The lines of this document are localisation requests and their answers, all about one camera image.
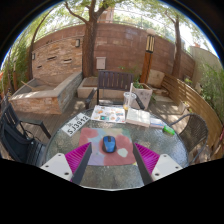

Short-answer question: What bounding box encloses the large forked tree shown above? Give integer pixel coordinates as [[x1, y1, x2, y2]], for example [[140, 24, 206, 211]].
[[63, 0, 111, 79]]

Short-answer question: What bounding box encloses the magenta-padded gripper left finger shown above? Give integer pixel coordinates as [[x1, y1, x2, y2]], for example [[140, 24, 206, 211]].
[[39, 142, 93, 186]]

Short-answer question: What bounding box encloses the slim leaning tree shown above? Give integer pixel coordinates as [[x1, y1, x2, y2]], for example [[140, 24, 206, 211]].
[[163, 13, 183, 79]]

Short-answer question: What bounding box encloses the thin blue and white booklet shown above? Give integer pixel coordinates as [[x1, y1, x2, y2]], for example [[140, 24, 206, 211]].
[[149, 117, 166, 130]]

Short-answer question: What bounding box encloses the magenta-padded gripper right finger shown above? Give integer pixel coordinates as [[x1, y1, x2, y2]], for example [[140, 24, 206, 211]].
[[132, 142, 184, 186]]

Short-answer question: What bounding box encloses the pastel watercolour print mouse pad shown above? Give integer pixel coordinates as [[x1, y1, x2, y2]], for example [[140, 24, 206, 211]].
[[78, 127, 137, 167]]

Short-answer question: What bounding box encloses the white drinking straw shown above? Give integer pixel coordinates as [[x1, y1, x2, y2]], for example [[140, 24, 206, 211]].
[[127, 82, 134, 108]]

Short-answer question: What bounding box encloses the small green plastic object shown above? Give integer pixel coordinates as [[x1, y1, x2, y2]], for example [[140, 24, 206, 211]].
[[162, 125, 176, 136]]

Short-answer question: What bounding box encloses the clear plastic drink cup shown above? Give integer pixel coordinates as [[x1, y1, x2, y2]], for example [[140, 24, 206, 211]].
[[122, 91, 138, 112]]

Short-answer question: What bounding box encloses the thick white book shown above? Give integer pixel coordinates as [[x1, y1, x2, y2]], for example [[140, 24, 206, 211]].
[[125, 107, 152, 128]]

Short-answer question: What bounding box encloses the beige wall utility box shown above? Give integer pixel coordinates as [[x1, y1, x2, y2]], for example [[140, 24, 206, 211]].
[[95, 56, 107, 70]]

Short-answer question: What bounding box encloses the curved wooden slat fence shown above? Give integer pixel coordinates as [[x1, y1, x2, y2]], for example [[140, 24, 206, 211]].
[[161, 73, 224, 148]]

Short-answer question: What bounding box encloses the black metal garden chair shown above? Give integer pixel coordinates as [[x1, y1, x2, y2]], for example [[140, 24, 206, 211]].
[[0, 96, 52, 167]]

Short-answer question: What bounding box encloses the wooden garden lamp post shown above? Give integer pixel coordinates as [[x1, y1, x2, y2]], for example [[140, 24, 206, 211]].
[[139, 29, 157, 84]]

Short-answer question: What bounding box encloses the white vehicle licence plate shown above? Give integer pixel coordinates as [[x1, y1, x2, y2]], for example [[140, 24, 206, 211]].
[[61, 112, 91, 137]]

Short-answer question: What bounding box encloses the dark brown slatted wooden chair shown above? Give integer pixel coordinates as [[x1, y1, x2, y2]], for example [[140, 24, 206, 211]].
[[85, 70, 146, 110]]

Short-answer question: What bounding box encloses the square concrete plant pot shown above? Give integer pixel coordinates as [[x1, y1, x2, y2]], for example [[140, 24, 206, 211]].
[[132, 82, 154, 110]]

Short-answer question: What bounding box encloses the dark wicker garden chair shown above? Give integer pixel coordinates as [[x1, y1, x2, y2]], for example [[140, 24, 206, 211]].
[[169, 112, 209, 165]]

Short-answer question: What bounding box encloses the thin curved tree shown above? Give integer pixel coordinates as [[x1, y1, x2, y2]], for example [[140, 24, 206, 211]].
[[26, 13, 51, 81]]

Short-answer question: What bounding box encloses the raised stone planter bed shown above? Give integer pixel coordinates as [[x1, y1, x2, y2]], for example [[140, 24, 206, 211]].
[[8, 70, 84, 115]]

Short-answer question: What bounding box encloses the low concrete block step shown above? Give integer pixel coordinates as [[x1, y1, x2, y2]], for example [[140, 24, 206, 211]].
[[77, 76, 100, 99]]

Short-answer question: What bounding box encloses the pale stone boulder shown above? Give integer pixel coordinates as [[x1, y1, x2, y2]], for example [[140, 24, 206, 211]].
[[147, 68, 166, 88]]

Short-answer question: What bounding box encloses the blue and black computer mouse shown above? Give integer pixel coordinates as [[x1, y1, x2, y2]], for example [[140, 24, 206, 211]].
[[101, 135, 117, 154]]

